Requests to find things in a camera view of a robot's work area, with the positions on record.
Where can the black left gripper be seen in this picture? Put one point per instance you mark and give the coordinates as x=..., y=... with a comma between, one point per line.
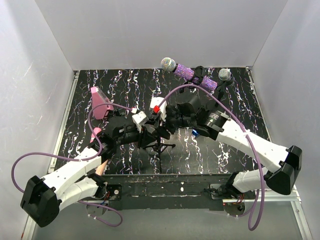
x=144, y=138

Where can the aluminium rail frame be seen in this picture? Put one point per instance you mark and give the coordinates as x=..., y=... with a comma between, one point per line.
x=160, y=191

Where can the pink toy microphone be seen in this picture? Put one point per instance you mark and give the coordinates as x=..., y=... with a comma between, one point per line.
x=96, y=130

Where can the black tripod mic stand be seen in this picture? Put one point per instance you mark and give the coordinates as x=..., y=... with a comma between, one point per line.
x=159, y=146

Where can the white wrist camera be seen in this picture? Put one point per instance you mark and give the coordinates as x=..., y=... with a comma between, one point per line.
x=158, y=105
x=139, y=119

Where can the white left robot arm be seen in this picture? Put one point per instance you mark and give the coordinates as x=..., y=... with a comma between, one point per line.
x=44, y=197

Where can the small silver-head microphone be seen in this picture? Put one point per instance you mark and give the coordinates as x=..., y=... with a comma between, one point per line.
x=225, y=75

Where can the small black round-base stand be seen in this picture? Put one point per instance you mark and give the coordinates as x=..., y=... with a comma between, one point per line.
x=221, y=88

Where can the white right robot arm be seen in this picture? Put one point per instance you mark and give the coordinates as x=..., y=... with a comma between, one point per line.
x=280, y=165

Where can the blue and white connector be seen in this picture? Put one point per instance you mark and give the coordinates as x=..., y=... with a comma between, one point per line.
x=196, y=133

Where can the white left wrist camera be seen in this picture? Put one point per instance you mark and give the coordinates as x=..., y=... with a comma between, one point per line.
x=139, y=119

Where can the pink box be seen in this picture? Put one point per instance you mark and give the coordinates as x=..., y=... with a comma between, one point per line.
x=99, y=103

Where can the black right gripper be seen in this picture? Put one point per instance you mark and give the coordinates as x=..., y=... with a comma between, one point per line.
x=172, y=131

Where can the peach toy microphone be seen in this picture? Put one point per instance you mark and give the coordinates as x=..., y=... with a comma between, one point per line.
x=101, y=168

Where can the purple glitter microphone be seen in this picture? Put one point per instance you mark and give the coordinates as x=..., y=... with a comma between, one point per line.
x=169, y=65

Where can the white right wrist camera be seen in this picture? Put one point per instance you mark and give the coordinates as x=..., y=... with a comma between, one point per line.
x=158, y=105

